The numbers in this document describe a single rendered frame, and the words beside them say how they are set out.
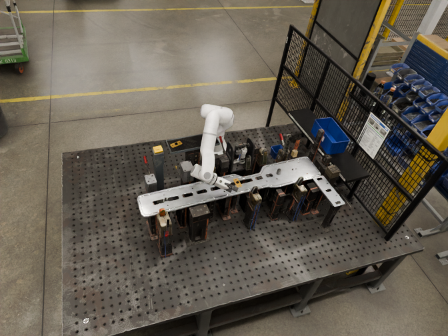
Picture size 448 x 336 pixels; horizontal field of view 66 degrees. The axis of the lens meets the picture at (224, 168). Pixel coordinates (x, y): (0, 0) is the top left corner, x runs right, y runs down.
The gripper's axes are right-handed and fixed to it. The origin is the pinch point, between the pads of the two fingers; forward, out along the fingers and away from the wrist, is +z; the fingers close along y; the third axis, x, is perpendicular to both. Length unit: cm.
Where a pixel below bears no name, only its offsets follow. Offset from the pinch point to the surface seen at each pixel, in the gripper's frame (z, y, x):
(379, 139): 78, -33, -75
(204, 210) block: -12.7, 2.7, 20.5
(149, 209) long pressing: -43, 17, 33
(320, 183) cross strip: 61, -5, -33
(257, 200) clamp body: 17.1, -4.6, 0.1
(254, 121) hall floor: 72, 189, -146
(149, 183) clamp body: -49, 23, 17
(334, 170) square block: 67, -9, -47
